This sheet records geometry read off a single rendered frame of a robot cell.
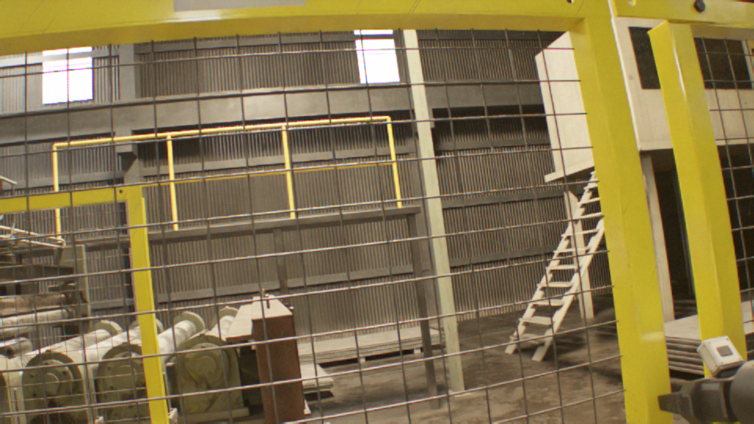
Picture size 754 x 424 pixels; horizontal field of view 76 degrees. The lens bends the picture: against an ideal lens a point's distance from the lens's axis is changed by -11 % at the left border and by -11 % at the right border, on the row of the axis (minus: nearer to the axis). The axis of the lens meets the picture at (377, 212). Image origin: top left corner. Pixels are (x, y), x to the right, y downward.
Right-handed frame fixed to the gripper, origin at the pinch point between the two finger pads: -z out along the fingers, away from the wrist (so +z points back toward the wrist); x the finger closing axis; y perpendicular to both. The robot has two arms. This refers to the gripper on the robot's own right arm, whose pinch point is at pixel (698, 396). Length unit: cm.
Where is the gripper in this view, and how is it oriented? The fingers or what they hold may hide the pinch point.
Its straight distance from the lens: 83.9
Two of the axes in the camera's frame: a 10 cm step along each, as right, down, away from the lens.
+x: -9.8, 0.7, -1.6
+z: 1.4, -3.0, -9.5
